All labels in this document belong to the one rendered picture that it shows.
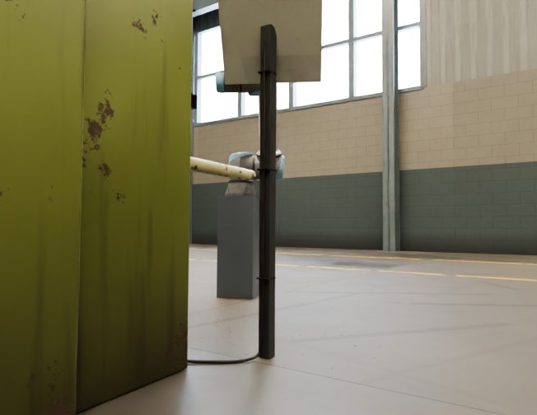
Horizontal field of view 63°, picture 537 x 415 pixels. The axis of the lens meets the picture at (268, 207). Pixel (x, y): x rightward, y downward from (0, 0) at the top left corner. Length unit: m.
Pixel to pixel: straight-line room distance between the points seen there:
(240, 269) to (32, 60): 1.89
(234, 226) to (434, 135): 6.31
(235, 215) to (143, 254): 1.44
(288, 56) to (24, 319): 1.13
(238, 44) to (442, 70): 7.35
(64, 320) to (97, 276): 0.19
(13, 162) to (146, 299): 0.52
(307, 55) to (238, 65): 0.24
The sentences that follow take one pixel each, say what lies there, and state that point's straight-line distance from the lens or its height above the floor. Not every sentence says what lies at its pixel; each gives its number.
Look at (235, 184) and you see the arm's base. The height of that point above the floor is 0.68.
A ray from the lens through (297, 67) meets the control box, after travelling 1.57.
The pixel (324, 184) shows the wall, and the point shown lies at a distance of 9.09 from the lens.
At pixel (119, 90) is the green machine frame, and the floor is 0.75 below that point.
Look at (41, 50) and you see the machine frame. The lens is 0.94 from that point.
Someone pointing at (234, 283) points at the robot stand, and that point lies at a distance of 2.60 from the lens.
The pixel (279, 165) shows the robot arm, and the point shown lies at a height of 0.79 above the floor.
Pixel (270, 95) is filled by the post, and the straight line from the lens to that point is 1.46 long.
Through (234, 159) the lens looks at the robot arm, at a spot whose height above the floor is 0.82.
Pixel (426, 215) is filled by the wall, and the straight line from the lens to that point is 8.36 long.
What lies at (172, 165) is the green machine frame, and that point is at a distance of 1.27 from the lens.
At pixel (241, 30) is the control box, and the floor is 1.07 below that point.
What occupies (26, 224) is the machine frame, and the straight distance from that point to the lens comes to 0.88.
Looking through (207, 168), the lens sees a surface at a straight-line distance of 1.48.
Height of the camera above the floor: 0.41
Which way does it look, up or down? 3 degrees up
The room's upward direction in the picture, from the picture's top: straight up
